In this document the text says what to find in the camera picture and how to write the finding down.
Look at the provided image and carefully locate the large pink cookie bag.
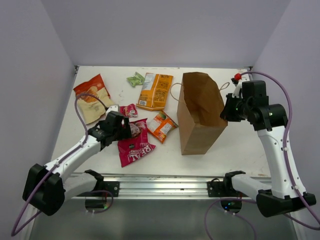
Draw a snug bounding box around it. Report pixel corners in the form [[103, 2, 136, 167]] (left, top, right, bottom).
[[117, 118, 156, 168]]

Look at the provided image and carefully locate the brown paper bag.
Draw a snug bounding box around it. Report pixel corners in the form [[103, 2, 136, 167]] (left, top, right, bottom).
[[176, 72, 228, 156]]

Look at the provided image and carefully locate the red and cream chip bag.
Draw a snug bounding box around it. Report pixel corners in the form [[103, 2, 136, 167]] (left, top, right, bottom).
[[73, 74, 115, 125]]

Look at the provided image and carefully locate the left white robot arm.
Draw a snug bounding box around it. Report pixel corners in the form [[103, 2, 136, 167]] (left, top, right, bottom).
[[22, 110, 132, 216]]

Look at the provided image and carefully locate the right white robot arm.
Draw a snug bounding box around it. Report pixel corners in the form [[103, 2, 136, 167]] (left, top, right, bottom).
[[220, 78, 317, 218]]

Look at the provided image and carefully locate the tall orange snack bag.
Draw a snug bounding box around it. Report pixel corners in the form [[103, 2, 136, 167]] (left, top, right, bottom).
[[136, 72, 174, 111]]

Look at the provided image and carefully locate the small pink snack packet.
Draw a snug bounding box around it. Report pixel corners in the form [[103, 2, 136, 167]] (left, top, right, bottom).
[[119, 103, 138, 118]]

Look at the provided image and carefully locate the small orange snack packet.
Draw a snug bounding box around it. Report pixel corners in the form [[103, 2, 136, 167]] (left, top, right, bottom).
[[147, 110, 178, 144]]

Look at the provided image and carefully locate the green snack packet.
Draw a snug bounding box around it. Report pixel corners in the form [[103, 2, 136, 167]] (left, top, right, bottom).
[[126, 72, 145, 88]]

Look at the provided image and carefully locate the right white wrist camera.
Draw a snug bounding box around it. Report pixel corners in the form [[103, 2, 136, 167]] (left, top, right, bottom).
[[231, 73, 248, 98]]

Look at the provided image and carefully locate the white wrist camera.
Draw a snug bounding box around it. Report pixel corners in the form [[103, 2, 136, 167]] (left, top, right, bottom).
[[105, 104, 119, 114], [231, 73, 248, 98]]

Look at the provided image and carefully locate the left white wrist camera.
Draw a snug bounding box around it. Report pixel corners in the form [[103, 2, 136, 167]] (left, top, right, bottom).
[[105, 104, 119, 114]]

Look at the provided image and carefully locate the aluminium rail frame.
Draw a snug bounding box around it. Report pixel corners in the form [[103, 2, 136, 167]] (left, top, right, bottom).
[[67, 172, 273, 201]]

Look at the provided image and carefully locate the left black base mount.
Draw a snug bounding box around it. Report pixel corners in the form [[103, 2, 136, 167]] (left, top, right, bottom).
[[100, 181, 120, 199]]

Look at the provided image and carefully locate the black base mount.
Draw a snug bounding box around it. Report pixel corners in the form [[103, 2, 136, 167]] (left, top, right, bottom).
[[206, 178, 226, 198], [100, 181, 120, 199]]

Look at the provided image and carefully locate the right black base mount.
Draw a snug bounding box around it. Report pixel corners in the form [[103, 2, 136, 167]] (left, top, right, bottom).
[[206, 178, 226, 198]]

